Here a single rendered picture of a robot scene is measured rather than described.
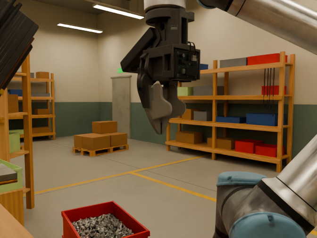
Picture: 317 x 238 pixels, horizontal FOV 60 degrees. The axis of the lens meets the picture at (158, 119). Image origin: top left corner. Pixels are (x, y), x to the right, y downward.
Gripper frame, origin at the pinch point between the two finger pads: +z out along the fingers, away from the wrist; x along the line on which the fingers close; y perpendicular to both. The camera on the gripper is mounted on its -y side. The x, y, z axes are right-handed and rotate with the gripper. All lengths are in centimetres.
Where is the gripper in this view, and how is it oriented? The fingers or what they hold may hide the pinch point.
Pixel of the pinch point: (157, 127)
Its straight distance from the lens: 51.5
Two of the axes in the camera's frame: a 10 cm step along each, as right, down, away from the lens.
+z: 0.0, 10.0, 0.7
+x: 7.3, -0.5, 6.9
